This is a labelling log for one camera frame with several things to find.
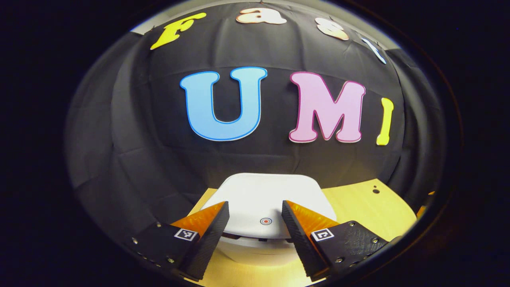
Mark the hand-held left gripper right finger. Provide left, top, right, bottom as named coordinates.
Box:
left=281, top=200, right=390, bottom=278

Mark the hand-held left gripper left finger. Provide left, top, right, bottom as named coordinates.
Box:
left=129, top=201, right=230, bottom=281

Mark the white desktop garbage bin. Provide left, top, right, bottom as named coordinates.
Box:
left=199, top=173, right=338, bottom=267

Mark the wooden desktop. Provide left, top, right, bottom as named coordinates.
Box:
left=185, top=179, right=418, bottom=287

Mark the black backdrop cloth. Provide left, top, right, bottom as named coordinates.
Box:
left=64, top=2, right=447, bottom=244

